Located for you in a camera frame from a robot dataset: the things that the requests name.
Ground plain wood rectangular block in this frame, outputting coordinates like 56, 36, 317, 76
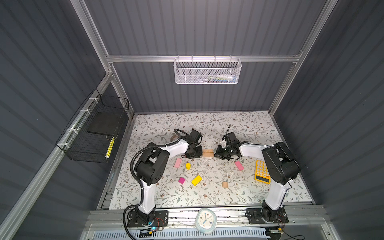
203, 149, 214, 158

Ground yellow rectangular block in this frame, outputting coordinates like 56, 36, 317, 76
191, 175, 203, 186

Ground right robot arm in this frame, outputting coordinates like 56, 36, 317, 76
214, 132, 301, 211

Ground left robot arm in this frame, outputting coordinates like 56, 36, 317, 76
130, 129, 203, 217

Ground light pink rectangular block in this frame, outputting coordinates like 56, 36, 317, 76
174, 158, 182, 168

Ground magenta square block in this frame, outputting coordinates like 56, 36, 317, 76
179, 177, 186, 184

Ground roll of clear tape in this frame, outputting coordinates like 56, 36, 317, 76
171, 135, 179, 142

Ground yellow calculator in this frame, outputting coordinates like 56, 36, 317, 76
255, 160, 271, 184

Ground white round clock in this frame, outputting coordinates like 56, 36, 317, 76
195, 208, 217, 235

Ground black foam pad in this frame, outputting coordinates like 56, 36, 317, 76
87, 112, 121, 137

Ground black corrugated cable hose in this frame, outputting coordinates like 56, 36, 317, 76
122, 128, 190, 240

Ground white wire mesh basket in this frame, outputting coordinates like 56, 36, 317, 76
173, 58, 242, 85

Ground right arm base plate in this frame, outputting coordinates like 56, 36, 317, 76
245, 206, 289, 225

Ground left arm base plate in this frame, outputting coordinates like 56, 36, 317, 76
126, 210, 169, 228

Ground black wire basket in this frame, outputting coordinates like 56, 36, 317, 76
56, 90, 131, 164

